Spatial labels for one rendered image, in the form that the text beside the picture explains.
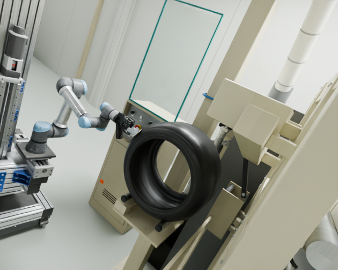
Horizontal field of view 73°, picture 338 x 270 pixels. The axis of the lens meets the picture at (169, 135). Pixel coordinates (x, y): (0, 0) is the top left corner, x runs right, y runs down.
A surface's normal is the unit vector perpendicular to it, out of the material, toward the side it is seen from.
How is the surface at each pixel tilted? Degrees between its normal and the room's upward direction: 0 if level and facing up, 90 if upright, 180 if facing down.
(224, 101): 90
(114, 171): 90
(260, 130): 72
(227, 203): 90
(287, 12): 90
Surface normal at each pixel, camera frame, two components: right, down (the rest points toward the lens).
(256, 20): -0.48, 0.07
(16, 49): 0.70, 0.49
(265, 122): -0.34, -0.20
